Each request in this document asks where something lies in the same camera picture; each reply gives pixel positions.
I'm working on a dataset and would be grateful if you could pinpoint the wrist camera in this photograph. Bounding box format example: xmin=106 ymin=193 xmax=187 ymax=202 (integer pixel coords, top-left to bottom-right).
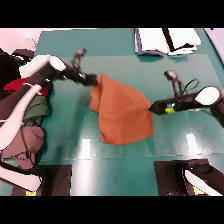
xmin=163 ymin=69 xmax=185 ymax=98
xmin=71 ymin=48 xmax=89 ymax=76

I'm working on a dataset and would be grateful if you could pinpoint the orange T-shirt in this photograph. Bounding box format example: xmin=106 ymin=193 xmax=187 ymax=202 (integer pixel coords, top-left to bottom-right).
xmin=88 ymin=73 xmax=156 ymax=146

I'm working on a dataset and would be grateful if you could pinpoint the green garment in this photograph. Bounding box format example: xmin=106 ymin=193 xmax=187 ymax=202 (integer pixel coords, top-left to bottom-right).
xmin=22 ymin=94 xmax=51 ymax=128

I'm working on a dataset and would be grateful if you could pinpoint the black cable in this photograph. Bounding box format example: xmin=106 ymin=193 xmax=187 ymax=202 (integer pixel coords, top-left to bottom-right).
xmin=181 ymin=77 xmax=201 ymax=98

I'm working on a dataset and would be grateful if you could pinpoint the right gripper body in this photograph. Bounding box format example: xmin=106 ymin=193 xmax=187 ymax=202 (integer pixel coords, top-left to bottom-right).
xmin=148 ymin=98 xmax=178 ymax=116

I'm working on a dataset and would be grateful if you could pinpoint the red garment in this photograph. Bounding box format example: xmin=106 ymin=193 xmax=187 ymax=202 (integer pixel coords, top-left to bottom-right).
xmin=3 ymin=78 xmax=52 ymax=98

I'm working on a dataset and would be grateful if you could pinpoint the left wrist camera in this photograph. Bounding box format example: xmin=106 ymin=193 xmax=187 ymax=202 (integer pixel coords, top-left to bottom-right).
xmin=71 ymin=48 xmax=89 ymax=76

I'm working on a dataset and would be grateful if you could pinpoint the white garment with purple edge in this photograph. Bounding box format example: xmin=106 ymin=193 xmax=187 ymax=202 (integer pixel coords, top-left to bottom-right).
xmin=134 ymin=28 xmax=171 ymax=57

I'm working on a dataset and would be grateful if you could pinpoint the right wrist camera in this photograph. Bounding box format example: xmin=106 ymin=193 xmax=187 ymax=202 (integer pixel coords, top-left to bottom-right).
xmin=163 ymin=69 xmax=185 ymax=98

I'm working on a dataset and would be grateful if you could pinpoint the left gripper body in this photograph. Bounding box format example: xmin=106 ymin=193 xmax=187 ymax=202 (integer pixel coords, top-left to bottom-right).
xmin=79 ymin=74 xmax=100 ymax=87

